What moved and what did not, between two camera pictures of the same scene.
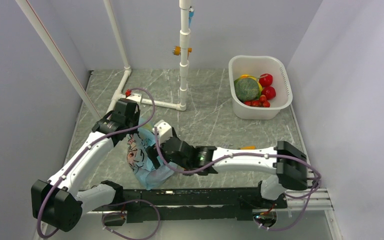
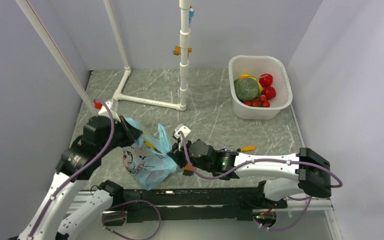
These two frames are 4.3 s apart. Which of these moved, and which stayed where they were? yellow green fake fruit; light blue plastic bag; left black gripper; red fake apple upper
Moved: left black gripper
Stayed: red fake apple upper; light blue plastic bag; yellow green fake fruit
